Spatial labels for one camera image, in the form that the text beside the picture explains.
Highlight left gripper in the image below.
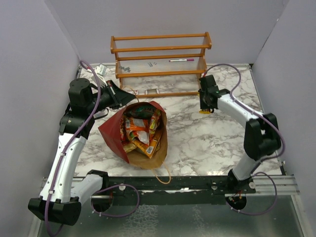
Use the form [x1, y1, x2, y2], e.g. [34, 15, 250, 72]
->
[87, 79, 136, 114]

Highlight small white frame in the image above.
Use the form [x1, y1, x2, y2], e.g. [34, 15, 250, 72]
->
[145, 88, 159, 95]

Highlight wooden two-tier rack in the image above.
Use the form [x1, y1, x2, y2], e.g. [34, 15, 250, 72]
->
[110, 32, 212, 88]

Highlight red brown paper bag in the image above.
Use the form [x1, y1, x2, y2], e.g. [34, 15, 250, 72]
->
[98, 85, 171, 185]

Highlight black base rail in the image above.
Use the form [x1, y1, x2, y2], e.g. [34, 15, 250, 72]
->
[102, 176, 255, 206]

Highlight large orange snack bag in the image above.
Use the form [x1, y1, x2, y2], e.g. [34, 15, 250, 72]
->
[121, 115, 161, 158]

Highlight grey clips on rack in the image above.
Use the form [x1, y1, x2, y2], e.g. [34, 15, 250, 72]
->
[118, 61, 157, 73]

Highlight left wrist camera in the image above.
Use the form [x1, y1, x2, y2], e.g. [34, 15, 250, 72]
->
[93, 64, 107, 79]

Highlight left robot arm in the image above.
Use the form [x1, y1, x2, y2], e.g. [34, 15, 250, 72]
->
[28, 78, 136, 226]

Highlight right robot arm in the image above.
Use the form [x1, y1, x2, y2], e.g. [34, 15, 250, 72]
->
[198, 75, 281, 193]

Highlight pink white marker pen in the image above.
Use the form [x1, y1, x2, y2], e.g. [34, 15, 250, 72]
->
[169, 58, 194, 62]

